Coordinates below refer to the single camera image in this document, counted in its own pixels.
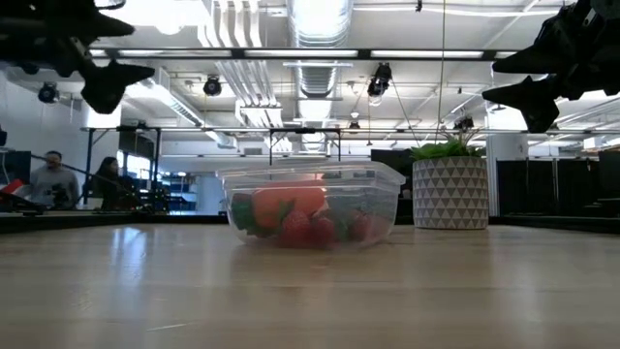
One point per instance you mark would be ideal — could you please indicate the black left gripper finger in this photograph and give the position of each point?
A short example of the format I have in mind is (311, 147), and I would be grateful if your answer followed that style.
(109, 26)
(111, 85)

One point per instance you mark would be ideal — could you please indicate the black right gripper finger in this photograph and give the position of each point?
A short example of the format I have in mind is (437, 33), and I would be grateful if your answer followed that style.
(535, 102)
(533, 60)

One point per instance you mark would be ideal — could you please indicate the clear plastic tupperware container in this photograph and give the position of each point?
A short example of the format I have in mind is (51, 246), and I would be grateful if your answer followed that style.
(368, 174)

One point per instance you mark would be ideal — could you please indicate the orange toy carrot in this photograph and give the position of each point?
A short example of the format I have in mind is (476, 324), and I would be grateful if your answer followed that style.
(295, 199)

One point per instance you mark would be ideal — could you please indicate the red strawberry with large leaves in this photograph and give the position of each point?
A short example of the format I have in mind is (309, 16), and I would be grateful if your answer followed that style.
(295, 228)

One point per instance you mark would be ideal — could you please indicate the black ceiling spotlight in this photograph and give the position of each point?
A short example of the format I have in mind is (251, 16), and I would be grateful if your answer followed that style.
(48, 92)
(379, 80)
(465, 123)
(212, 86)

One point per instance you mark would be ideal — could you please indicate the thin black diagonal rod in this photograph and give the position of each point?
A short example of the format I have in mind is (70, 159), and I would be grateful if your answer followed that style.
(82, 169)

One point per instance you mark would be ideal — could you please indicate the person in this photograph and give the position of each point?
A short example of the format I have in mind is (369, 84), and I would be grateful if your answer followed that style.
(109, 186)
(53, 184)

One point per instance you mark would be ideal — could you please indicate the succulent in white patterned pot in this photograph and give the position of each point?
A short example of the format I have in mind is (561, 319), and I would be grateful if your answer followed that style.
(450, 191)

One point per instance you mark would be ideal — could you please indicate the black monitor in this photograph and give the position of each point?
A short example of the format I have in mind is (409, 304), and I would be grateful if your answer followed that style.
(390, 157)

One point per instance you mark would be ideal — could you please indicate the black overhead beam with lights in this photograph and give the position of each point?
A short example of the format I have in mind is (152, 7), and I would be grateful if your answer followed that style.
(363, 53)

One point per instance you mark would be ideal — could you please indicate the tall black distant rig frame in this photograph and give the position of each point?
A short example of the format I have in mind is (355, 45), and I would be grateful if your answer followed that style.
(89, 160)

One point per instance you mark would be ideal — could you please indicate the black partition wall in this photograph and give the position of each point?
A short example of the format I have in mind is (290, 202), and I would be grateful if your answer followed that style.
(557, 186)

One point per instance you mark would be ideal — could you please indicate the dark wall screen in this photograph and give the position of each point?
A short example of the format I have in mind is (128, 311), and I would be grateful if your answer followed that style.
(19, 165)

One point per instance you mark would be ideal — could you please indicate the small black distant rig frame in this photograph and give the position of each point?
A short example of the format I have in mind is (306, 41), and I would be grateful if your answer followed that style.
(305, 130)

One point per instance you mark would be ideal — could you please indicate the silver ventilation duct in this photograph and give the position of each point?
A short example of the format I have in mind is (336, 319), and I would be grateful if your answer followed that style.
(317, 24)

